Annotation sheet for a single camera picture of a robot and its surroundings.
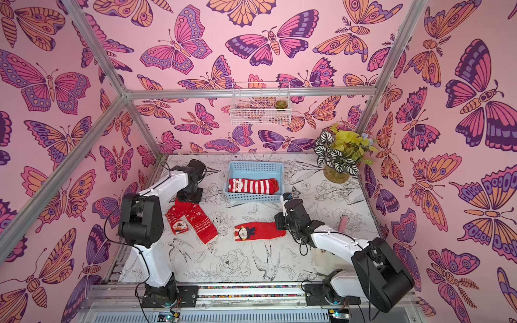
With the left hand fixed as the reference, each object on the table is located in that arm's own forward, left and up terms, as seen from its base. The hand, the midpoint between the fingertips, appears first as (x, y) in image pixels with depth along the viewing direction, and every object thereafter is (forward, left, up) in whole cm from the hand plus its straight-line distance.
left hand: (193, 198), depth 96 cm
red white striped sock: (+9, -35, -3) cm, 36 cm away
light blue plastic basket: (+20, -29, -3) cm, 35 cm away
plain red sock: (-14, -31, -5) cm, 34 cm away
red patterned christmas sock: (-5, -1, -5) cm, 7 cm away
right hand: (-9, -39, +1) cm, 40 cm away
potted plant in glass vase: (+10, -67, +21) cm, 71 cm away
